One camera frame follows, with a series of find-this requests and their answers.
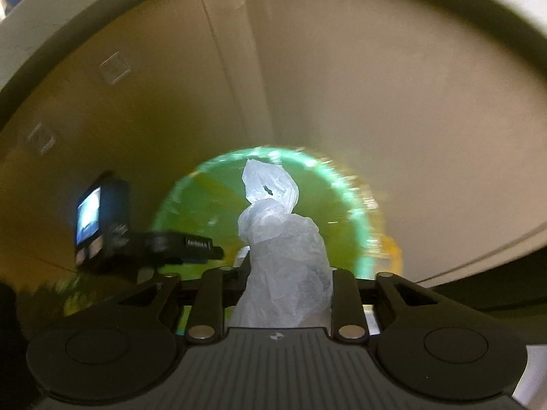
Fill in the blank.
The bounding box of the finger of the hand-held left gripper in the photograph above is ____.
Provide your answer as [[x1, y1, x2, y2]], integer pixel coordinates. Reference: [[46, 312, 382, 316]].
[[144, 230, 225, 266]]

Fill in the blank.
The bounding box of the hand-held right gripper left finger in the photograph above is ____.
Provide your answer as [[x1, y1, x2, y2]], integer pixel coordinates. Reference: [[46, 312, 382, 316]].
[[117, 260, 253, 345]]

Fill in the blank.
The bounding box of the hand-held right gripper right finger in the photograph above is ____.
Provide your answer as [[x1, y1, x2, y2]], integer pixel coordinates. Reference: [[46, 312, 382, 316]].
[[329, 266, 442, 345]]

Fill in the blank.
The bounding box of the green lined trash bin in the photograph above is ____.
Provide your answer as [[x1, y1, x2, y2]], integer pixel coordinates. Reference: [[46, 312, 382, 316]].
[[151, 146, 404, 338]]

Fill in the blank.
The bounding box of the white plastic bag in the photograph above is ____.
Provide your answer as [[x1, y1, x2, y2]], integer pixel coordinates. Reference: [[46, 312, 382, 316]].
[[228, 158, 335, 330]]

